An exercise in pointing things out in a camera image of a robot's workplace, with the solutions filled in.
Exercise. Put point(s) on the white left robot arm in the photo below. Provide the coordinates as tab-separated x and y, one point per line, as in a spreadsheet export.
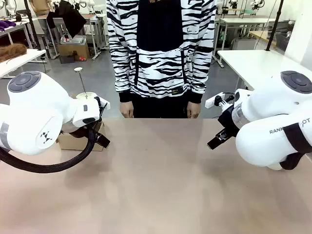
36	109

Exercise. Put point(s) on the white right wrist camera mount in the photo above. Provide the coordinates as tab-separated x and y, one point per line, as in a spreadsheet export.
213	101

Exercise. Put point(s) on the person's right hand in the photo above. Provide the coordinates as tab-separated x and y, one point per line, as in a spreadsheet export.
126	109

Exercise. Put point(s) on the brown cardboard cup carrier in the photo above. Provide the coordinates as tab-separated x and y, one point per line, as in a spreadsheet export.
73	144

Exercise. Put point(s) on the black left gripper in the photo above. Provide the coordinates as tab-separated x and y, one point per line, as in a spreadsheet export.
78	132

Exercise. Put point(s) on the person's left hand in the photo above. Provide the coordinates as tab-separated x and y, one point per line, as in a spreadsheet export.
193	110

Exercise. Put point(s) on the white table with brown fur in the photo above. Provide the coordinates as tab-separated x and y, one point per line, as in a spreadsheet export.
17	62

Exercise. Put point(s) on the white background workbench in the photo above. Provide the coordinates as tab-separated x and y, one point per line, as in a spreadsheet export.
243	20

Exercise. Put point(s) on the cream pitcher with plunger rod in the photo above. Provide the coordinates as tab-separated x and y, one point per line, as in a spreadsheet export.
85	95

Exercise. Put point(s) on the person's left forearm zebra sleeve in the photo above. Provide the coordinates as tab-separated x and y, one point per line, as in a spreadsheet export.
198	80

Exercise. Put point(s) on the brown furry bundle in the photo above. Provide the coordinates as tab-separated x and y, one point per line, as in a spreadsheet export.
12	52

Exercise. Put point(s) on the person in brown sweater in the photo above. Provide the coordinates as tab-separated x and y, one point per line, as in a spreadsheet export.
41	6

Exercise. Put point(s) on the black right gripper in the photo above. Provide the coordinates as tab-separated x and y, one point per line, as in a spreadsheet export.
228	119

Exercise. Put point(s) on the person's right forearm zebra sleeve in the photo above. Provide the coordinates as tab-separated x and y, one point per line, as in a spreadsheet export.
122	80

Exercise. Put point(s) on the large white side table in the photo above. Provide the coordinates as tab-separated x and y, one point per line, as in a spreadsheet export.
256	63

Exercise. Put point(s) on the black stand pole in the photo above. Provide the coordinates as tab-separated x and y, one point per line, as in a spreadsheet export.
274	24
33	24

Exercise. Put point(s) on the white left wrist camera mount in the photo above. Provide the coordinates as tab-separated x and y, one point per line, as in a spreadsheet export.
104	103

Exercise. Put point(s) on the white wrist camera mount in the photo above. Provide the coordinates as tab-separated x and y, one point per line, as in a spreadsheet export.
213	101
104	103

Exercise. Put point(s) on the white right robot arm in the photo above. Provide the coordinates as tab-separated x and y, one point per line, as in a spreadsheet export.
268	109

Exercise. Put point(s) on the black case on floor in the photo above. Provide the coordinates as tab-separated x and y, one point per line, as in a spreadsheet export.
67	59

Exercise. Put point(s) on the person in zebra striped hoodie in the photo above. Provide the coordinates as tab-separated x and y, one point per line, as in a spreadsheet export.
161	61

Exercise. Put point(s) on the purple cloth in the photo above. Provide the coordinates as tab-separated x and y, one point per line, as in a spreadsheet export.
7	24

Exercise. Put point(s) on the cardboard box on floor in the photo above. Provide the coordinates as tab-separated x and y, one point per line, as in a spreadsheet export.
73	50

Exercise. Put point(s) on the black hanging cloth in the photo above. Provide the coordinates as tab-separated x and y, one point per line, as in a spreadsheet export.
68	17

